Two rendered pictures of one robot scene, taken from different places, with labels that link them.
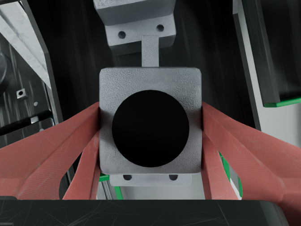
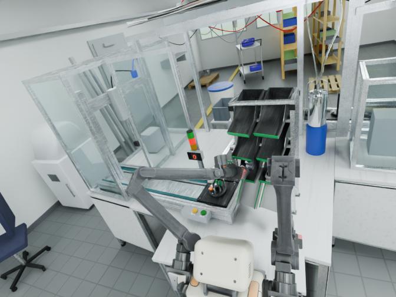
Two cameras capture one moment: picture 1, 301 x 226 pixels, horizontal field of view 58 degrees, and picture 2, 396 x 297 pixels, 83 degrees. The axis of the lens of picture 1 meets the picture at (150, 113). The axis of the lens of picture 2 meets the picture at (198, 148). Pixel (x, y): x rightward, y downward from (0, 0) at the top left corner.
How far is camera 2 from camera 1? 1.28 m
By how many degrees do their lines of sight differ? 45
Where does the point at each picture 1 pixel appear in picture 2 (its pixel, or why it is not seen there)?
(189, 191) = (251, 203)
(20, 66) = not seen: hidden behind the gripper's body
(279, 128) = (274, 201)
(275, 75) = (262, 178)
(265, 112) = (272, 195)
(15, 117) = (231, 180)
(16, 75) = not seen: hidden behind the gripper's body
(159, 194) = (246, 200)
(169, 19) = (251, 166)
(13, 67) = not seen: hidden behind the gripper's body
